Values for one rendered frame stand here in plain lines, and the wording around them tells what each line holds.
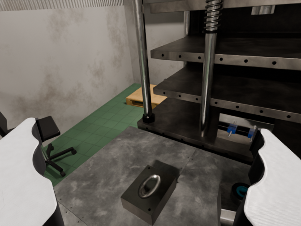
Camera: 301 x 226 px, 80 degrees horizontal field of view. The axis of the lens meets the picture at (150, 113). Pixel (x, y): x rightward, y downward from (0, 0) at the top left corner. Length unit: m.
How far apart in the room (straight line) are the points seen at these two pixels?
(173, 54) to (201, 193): 0.75
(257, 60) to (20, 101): 2.36
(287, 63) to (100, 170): 1.02
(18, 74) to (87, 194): 1.87
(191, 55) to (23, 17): 2.03
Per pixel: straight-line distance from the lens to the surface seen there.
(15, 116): 2.58
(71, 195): 0.99
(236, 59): 1.02
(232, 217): 0.76
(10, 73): 2.51
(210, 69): 1.01
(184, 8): 1.10
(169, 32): 3.75
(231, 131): 1.13
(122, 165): 1.02
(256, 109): 1.09
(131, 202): 0.79
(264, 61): 1.00
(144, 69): 1.18
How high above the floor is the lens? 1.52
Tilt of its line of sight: 30 degrees down
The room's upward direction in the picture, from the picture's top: 5 degrees counter-clockwise
